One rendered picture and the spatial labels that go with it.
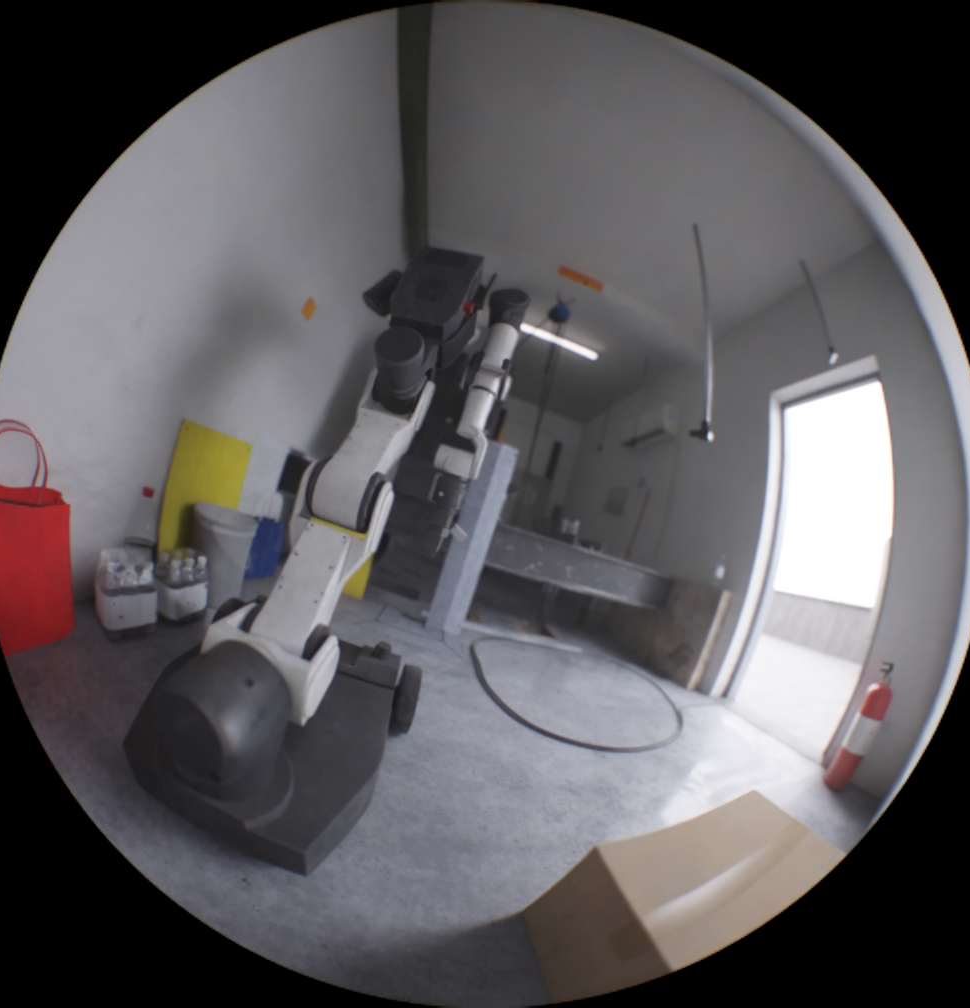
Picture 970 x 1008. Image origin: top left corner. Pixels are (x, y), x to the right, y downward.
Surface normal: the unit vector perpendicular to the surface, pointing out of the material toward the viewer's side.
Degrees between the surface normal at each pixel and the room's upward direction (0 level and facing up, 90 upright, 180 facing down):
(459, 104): 180
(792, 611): 90
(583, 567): 90
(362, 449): 56
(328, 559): 51
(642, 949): 90
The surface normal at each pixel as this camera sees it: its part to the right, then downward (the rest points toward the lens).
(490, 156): -0.30, 0.95
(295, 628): 0.34, -0.77
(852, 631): -0.95, -0.31
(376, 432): 0.31, -0.54
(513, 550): 0.11, -0.04
